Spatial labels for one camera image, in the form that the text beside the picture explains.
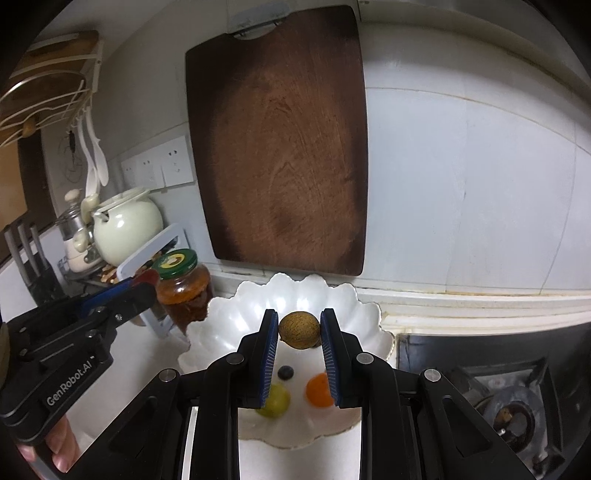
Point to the green plum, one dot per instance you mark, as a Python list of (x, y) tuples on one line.
[(277, 401)]

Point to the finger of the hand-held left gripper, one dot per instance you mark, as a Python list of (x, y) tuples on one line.
[(134, 302), (108, 295)]

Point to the brown window frame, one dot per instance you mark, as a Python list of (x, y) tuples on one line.
[(11, 184)]

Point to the black glass gas stove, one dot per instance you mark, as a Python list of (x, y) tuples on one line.
[(508, 350)]

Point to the steel pot with knob lid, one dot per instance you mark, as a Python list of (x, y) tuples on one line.
[(71, 217)]

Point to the blueberry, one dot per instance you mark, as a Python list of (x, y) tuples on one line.
[(286, 372)]

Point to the person's left hand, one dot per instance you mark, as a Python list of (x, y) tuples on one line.
[(60, 443)]

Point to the black knife block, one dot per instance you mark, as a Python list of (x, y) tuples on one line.
[(46, 286)]

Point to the white wall socket panel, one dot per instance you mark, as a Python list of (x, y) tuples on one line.
[(157, 161)]

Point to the mandarin orange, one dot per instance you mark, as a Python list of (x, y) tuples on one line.
[(318, 390)]

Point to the wooden trivet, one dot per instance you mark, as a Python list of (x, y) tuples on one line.
[(108, 273)]

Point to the brown wooden cutting board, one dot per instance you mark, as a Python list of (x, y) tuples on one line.
[(277, 147)]

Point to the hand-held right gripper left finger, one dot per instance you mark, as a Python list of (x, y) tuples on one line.
[(269, 360)]

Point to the white scalloped bowl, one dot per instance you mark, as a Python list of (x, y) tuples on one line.
[(221, 332)]

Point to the wooden board in wall rack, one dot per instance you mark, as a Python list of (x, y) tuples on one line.
[(55, 55)]

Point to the cream enamel pot with lid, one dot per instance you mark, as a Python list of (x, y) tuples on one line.
[(129, 226)]

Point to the glass sauce jar green lid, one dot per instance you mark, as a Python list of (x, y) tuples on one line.
[(184, 295)]

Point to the white ladle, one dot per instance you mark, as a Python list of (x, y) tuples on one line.
[(90, 175)]

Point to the brown longan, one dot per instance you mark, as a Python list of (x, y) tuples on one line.
[(299, 330)]

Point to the black burner grate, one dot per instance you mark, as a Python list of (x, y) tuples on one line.
[(535, 383)]

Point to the white pot rack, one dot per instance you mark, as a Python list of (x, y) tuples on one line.
[(171, 235)]

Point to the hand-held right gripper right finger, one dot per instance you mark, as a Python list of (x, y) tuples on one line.
[(330, 360)]

